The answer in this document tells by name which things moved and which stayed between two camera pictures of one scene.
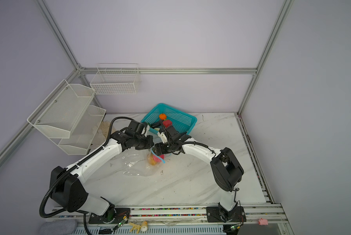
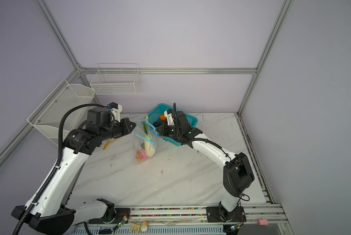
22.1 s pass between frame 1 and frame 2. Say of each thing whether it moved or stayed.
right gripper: moved
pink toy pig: stayed
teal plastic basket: stayed
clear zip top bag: moved
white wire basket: stayed
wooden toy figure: stayed
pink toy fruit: moved
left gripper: moved
